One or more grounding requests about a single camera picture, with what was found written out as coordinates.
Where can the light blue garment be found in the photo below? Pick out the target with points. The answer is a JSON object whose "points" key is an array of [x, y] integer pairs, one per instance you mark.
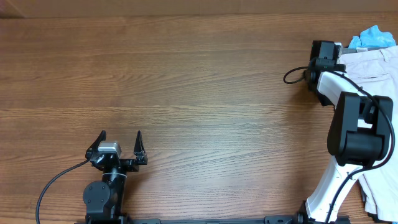
{"points": [[372, 38]]}

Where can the black garment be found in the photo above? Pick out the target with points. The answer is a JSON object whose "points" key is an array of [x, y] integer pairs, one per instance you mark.
{"points": [[324, 100]]}

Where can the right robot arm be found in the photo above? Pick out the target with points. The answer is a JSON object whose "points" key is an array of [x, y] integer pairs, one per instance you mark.
{"points": [[361, 136]]}

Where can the grey shorts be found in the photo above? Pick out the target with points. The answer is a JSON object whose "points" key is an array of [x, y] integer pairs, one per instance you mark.
{"points": [[359, 49]]}

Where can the beige shorts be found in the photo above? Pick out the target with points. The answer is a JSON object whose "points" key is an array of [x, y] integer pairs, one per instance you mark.
{"points": [[376, 72]]}

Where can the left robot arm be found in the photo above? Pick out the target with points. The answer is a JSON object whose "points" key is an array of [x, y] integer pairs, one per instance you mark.
{"points": [[104, 198]]}

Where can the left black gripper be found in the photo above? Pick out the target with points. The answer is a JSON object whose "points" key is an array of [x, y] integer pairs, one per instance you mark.
{"points": [[138, 151]]}

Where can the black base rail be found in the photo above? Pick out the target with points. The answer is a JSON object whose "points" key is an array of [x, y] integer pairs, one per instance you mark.
{"points": [[276, 219]]}

